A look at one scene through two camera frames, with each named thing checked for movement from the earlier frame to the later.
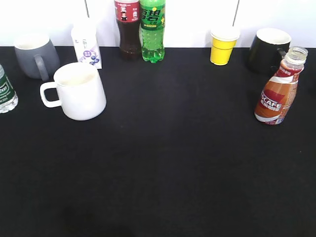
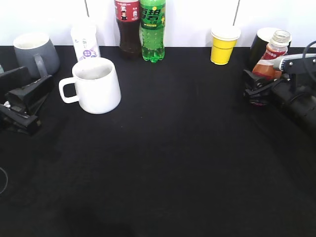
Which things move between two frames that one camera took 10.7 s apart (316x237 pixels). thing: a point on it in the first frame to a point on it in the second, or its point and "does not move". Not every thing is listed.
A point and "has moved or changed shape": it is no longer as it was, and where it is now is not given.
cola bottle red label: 127,13 does not move
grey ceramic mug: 36,56 does not move
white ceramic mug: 80,91 has moved or changed shape
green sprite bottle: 152,25 does not move
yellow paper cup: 223,42 does not move
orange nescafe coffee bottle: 273,101 has moved or changed shape
